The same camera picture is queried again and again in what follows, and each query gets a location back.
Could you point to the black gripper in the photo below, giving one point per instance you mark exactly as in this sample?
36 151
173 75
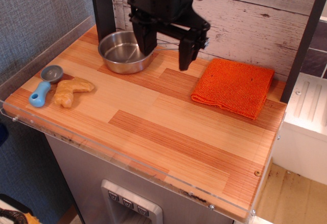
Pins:
175 18

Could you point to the orange knitted towel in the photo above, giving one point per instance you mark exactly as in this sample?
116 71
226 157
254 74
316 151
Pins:
236 87

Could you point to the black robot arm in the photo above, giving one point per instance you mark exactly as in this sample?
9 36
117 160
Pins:
174 18

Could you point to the tan toy chicken piece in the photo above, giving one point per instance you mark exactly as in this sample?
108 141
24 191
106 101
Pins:
65 90

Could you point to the grey toy fridge cabinet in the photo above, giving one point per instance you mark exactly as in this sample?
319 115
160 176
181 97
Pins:
84 174

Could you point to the silver dispenser panel with buttons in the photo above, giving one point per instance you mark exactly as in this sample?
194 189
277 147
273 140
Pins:
127 204

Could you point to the white toy sink unit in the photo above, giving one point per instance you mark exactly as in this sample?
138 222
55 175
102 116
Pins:
301 143

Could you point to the clear acrylic edge guard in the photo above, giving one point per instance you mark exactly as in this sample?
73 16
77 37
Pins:
163 156

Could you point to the dark bag with yellow item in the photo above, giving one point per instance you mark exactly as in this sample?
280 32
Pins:
13 211

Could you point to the steel pot with wire handle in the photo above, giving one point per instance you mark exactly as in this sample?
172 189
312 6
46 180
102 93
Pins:
121 54

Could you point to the dark left frame post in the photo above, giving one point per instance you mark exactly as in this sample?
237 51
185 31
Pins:
104 17

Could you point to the dark frame post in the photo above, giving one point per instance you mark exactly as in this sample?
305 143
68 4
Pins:
308 34
104 17

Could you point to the blue handled grey scoop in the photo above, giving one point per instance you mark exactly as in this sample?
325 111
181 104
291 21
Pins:
49 75

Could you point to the dark right frame post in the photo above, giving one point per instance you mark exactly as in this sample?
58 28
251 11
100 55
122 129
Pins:
308 34

